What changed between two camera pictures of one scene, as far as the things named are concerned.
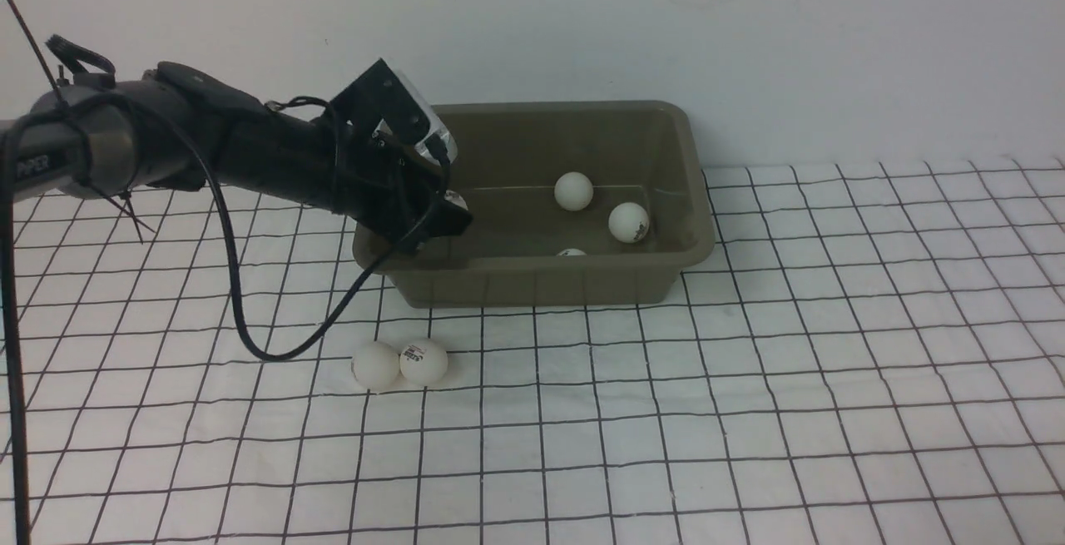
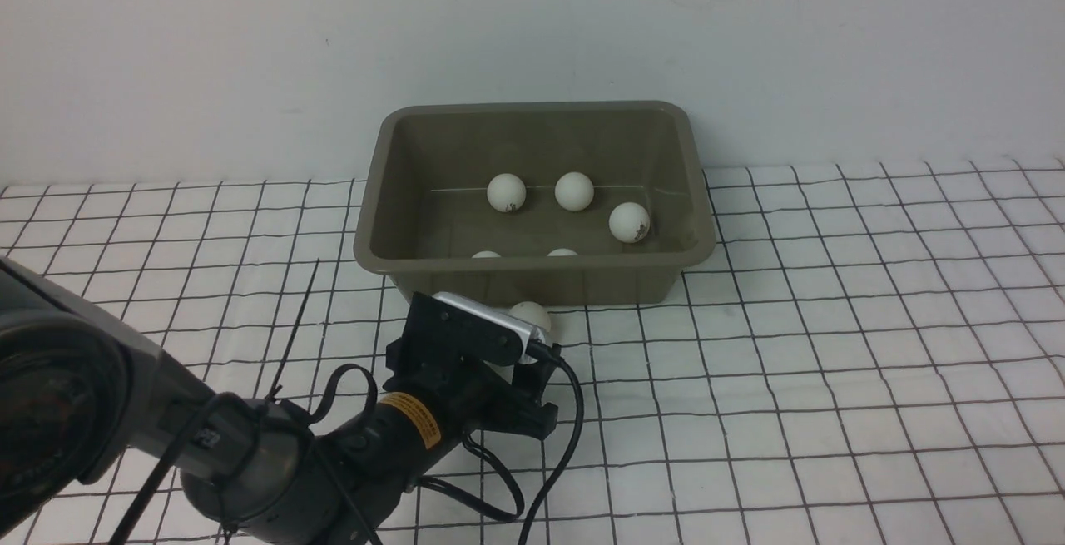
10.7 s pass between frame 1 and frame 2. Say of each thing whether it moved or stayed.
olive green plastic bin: stayed
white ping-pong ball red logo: moved
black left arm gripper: moved
